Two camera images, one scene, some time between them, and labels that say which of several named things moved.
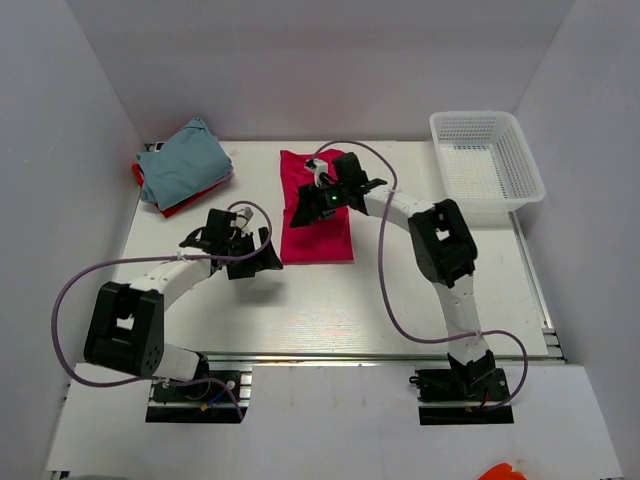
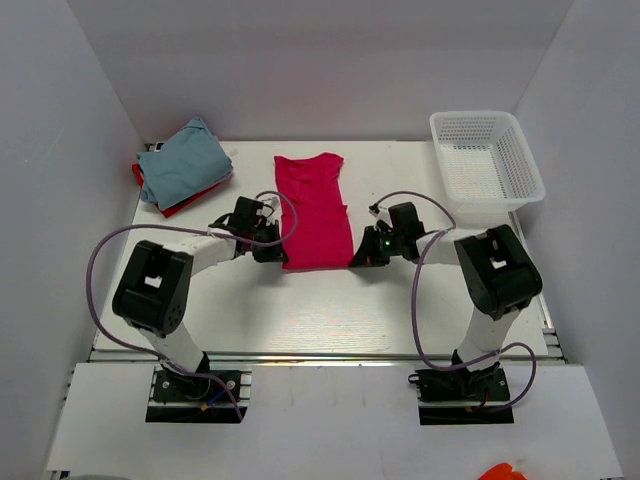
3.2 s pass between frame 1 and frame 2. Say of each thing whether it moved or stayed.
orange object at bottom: stayed
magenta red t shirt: stayed
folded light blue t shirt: stayed
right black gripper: moved
